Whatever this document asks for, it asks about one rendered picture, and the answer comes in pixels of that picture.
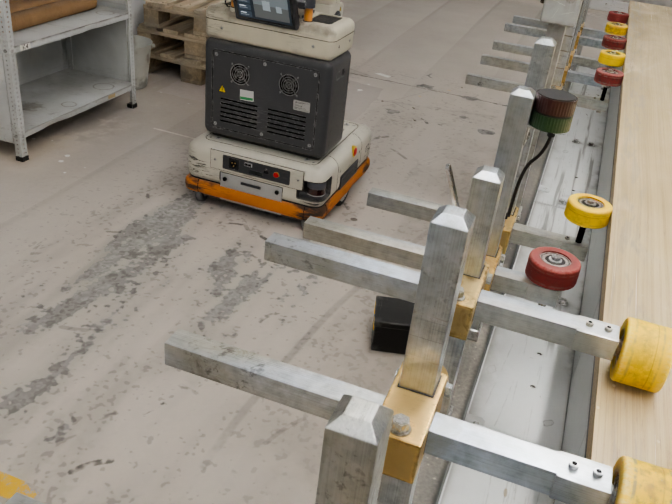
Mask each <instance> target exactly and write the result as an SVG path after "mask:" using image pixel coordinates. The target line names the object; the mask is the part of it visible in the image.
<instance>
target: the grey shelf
mask: <svg viewBox="0 0 672 504"><path fill-rule="evenodd" d="M5 1H6V3H5ZM6 6H7V8H6ZM0 11H1V13H0V140H2V141H6V142H9V143H13V144H15V152H16V161H20V162H25V161H27V160H29V155H28V152H27V143H26V137H28V136H30V135H32V134H34V133H36V132H38V131H40V130H42V129H44V128H45V127H47V126H49V125H51V124H53V123H56V122H58V121H61V120H64V119H67V118H70V117H72V116H75V115H77V114H79V113H81V112H84V111H86V110H88V109H90V108H93V107H95V106H97V105H99V104H101V103H104V102H106V101H108V100H110V99H113V98H115V97H117V96H119V95H122V94H124V93H126V92H129V91H130V102H129V103H127V107H128V108H132V109H134V108H136V107H137V103H136V89H135V64H134V39H133V14H132V0H126V7H125V0H97V6H96V8H94V9H91V10H88V11H84V12H81V13H77V14H74V15H70V16H67V17H63V18H60V19H56V20H53V21H49V22H46V23H42V24H39V25H35V26H32V27H28V28H25V29H21V30H18V31H14V32H13V29H12V21H11V13H10V5H9V0H0ZM7 16H8V18H7ZM1 17H2V18H1ZM126 19H127V30H126ZM1 21H2V22H1ZM8 22H9V23H8ZM2 26H3V28H2ZM8 26H9V27H8ZM9 31H10V32H9ZM3 32H4V33H3ZM127 38H128V52H127ZM68 42H69V43H68ZM71 42H72V48H71ZM61 44H62V46H61ZM68 45H69V46H68ZM69 53H70V54H69ZM72 54H73V60H72ZM62 55H63V57H62ZM69 56H70V57H69ZM128 61H129V74H128ZM70 64H71V65H70ZM63 66H64V68H63ZM73 66H74V69H73ZM70 67H71V68H70ZM13 138H14V140H13ZM17 140H18V141H17ZM17 144H18V145H17ZM23 144H24V145H23ZM18 148H19V149H18ZM18 152H19V153H18ZM24 152H25V153H24Z"/></svg>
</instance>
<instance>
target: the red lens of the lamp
mask: <svg viewBox="0 0 672 504"><path fill-rule="evenodd" d="M539 90H541V89H539ZM539 90H537V91H536V95H535V99H534V103H533V108H534V109H535V110H536V111H538V112H540V113H543V114H546V115H550V116H555V117H571V116H573V115H574V112H575V109H576V105H577V102H578V98H577V97H576V96H575V95H574V96H575V97H576V98H577V99H576V101H572V102H562V101H554V100H551V99H548V98H545V97H543V96H541V95H540V94H539V93H538V91H539Z"/></svg>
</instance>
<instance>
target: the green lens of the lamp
mask: <svg viewBox="0 0 672 504"><path fill-rule="evenodd" d="M572 120H573V116H572V117H570V118H566V119H559V118H551V117H547V116H544V115H541V114H539V113H537V112H536V111H535V110H534V108H533V107H532V111H531V115H530V119H529V124H530V125H531V126H532V127H534V128H536V129H538V130H541V131H544V132H549V133H557V134H561V133H567V132H569V130H570V127H571V123H572Z"/></svg>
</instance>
